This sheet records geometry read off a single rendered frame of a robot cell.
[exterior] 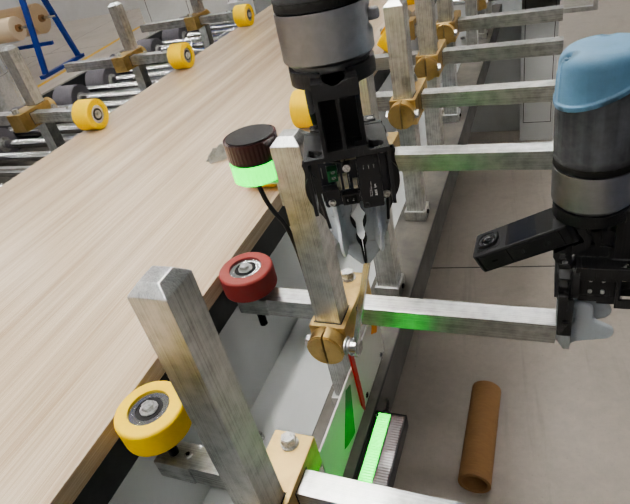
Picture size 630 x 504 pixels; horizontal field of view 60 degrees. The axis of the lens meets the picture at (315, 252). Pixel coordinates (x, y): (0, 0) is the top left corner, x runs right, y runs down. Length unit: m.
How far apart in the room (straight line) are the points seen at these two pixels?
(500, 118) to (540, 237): 2.57
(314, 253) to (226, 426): 0.25
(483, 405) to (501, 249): 1.02
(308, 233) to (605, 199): 0.30
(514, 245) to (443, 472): 1.04
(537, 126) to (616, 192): 2.49
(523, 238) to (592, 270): 0.07
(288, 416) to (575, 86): 0.67
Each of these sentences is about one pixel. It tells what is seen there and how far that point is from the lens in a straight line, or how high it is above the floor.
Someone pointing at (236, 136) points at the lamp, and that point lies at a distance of 0.61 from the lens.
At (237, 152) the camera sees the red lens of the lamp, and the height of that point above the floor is 1.12.
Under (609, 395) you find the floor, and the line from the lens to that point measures 1.78.
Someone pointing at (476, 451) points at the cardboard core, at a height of 0.08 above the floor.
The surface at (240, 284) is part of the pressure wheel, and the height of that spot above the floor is 0.91.
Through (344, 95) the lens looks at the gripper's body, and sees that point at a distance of 0.43.
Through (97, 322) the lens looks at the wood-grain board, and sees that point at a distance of 0.82.
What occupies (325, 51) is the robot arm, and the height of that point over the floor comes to 1.24.
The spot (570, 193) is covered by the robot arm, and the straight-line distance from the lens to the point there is 0.58.
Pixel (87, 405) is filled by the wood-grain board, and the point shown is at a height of 0.90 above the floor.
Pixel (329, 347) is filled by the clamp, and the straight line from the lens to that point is 0.70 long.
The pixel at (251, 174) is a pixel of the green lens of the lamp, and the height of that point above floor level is 1.10.
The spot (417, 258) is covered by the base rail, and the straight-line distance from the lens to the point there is 1.08.
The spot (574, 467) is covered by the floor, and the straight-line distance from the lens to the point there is 1.62.
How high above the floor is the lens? 1.35
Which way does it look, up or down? 34 degrees down
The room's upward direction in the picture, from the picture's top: 14 degrees counter-clockwise
